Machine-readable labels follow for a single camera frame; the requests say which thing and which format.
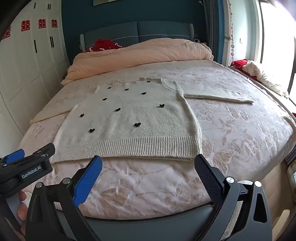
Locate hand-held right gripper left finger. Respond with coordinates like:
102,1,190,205
25,155,103,241

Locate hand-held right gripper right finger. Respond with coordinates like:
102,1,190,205
194,153,274,241

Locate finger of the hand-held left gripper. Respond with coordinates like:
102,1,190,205
5,149,26,164
24,143,56,161

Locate cream sweater with black hearts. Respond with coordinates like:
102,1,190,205
30,77,254,163

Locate person's left hand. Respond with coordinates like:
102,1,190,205
16,189,30,235

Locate butterfly pattern bedspread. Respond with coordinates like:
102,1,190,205
17,59,296,219

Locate white wardrobe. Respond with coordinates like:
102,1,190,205
0,0,70,149

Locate crumpled white cloth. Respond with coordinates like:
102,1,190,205
242,60,289,98

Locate red pillow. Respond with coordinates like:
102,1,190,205
85,38,126,53

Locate peach duvet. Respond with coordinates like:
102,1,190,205
61,38,214,87

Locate blue upholstered headboard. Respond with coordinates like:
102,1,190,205
80,21,195,52

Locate grey curtain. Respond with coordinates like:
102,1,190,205
203,0,220,54

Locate window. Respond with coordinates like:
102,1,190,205
258,0,296,93

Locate hanging bead string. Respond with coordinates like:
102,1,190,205
229,0,235,61

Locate framed wall picture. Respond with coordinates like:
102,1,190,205
92,0,117,7

